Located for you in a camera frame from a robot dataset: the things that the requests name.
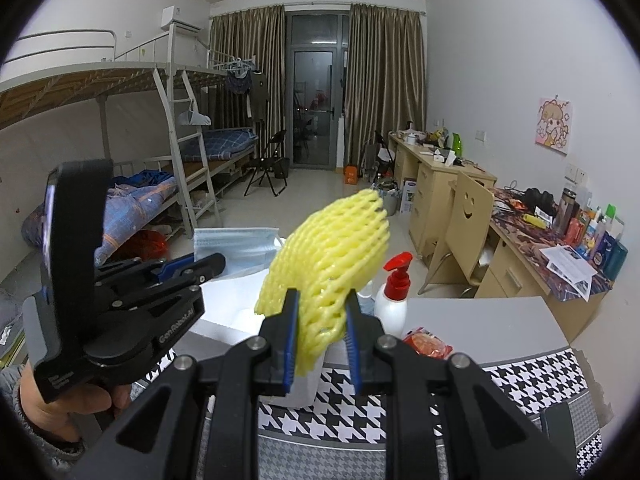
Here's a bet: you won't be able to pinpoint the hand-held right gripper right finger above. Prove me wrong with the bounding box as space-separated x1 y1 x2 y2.
344 289 582 480

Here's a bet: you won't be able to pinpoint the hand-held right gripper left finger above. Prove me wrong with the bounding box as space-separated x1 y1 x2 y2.
65 287 302 480

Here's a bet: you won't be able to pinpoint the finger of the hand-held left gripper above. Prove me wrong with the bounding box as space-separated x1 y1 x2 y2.
94 254 197 286
107 253 227 311

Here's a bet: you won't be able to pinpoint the blue face mask pack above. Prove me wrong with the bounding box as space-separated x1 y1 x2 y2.
192 226 280 281

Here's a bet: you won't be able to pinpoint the white foam box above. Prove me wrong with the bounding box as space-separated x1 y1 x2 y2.
172 265 328 408

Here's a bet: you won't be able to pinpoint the yellow foam fruit net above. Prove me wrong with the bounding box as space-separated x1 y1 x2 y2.
254 189 392 377

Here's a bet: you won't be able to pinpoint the person's left forearm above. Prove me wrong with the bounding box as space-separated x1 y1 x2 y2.
0 364 88 466

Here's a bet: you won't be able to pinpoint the person's left hand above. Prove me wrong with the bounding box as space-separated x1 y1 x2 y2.
20 364 132 446

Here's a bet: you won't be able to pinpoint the red plastic bag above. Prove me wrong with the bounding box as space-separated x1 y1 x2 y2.
125 230 168 261

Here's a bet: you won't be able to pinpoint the white red pump lotion bottle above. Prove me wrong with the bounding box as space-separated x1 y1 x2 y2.
374 252 413 338

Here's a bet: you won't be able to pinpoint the orange snack packet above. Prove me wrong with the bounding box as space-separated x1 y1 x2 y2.
402 327 451 360

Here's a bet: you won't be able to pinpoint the blue plaid quilt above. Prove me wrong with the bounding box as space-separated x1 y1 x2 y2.
22 170 178 266

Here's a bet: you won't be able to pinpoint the white bunk bed ladder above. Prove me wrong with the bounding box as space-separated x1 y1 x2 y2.
152 67 223 238

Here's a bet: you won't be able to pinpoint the black folding chair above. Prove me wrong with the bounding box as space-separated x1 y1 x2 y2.
244 130 291 197

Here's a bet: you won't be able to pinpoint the dark blue plaid bedding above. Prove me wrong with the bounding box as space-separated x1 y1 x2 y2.
180 127 258 161

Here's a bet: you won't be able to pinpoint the grey plastic hanger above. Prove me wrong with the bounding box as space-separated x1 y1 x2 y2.
179 102 211 128

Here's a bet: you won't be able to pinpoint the metal bucket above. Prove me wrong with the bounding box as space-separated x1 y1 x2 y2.
377 182 401 216

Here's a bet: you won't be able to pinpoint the white blue carton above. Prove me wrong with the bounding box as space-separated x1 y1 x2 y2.
400 177 418 216

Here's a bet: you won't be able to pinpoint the wooden smiley chair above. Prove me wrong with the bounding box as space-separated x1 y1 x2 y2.
419 170 496 298

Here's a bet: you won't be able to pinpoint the houndstooth table cloth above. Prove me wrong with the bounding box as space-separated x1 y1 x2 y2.
130 347 608 480

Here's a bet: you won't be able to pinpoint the light wooden desk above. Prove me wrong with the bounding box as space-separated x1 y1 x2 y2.
389 132 498 256

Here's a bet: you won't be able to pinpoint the hanging dark clothes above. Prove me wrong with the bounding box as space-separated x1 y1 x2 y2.
225 67 271 121

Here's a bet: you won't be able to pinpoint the white metal bunk bed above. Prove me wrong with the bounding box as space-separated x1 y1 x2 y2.
0 29 261 271

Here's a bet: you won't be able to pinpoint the wooden desk with printed mat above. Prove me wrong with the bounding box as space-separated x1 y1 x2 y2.
480 187 613 341

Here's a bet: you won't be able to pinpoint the glass balcony door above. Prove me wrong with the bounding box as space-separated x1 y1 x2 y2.
285 10 351 168

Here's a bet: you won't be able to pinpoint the brown curtain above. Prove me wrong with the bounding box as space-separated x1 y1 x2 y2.
209 5 286 171
345 4 426 168

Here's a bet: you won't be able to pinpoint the black phone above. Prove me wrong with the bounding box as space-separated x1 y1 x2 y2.
539 401 583 466

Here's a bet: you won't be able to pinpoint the white printed paper sheet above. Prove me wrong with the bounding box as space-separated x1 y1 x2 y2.
545 245 598 297

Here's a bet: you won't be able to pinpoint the black bag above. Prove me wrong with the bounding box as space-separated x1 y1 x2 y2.
522 187 557 218

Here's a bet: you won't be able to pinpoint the white air conditioner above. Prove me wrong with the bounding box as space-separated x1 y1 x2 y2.
161 6 203 33

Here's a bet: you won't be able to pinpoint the cluster of toiletry bottles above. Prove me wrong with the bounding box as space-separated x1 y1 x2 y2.
560 187 628 278

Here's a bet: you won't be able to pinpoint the cartoon wall poster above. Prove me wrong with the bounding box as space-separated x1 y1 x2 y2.
535 96 573 155

